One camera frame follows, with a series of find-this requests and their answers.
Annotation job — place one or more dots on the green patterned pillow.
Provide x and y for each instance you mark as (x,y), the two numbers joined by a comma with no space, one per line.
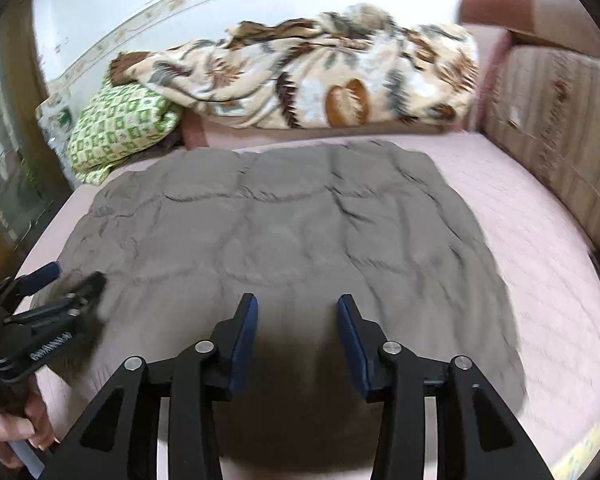
(117,123)

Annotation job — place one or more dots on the brown pink sofa armrest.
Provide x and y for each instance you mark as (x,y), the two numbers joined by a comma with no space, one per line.
(558,23)

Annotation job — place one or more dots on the dark wooden door frame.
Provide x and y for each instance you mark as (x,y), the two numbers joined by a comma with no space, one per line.
(32,185)

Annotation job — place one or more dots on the leaf print fleece blanket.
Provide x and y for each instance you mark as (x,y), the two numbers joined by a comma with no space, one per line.
(337,70)

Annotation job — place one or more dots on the striped brown sofa cushion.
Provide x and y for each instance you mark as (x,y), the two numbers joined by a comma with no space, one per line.
(544,111)

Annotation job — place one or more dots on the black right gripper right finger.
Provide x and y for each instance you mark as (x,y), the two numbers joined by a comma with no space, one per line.
(478,436)

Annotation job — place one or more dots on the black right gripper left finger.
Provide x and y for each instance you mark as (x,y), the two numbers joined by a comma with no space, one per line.
(116,436)

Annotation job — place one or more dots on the yellow floral sheet edge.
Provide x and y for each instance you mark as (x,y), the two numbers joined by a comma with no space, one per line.
(574,463)

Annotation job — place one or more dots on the grey quilted puffer jacket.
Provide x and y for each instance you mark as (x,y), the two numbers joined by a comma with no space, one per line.
(181,241)

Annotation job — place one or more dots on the person's left hand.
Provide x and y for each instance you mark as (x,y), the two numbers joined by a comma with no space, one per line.
(33,425)

